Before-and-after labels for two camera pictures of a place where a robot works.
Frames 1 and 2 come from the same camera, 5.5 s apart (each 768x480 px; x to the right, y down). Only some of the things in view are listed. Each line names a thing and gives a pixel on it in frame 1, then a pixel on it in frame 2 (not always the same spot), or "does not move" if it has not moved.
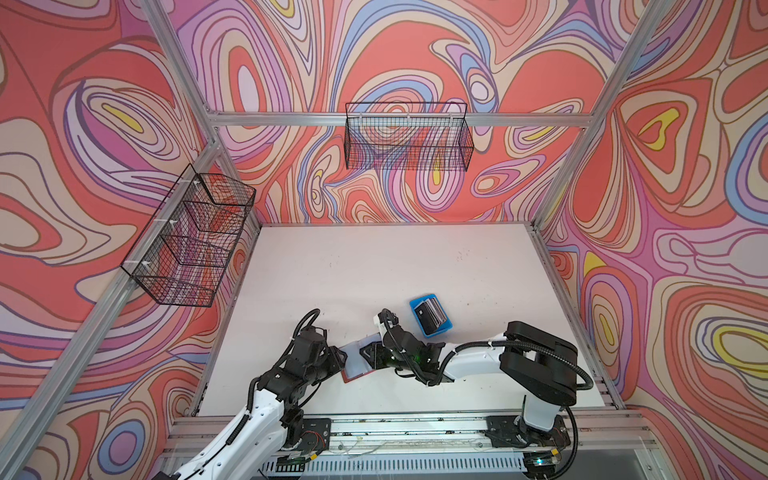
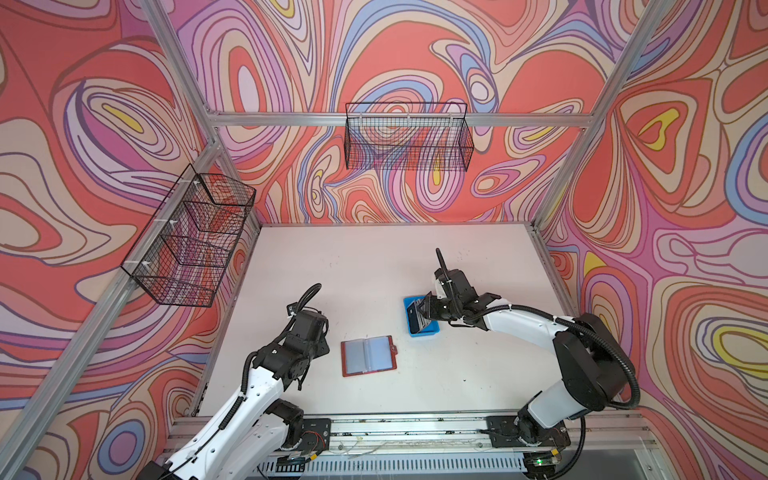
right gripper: x=376 y=354 to x=431 y=302
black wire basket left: x=183 y=249 does not move
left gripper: x=334 y=358 to x=323 y=344
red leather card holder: x=356 y=364 does not move
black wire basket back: x=407 y=136 does not move
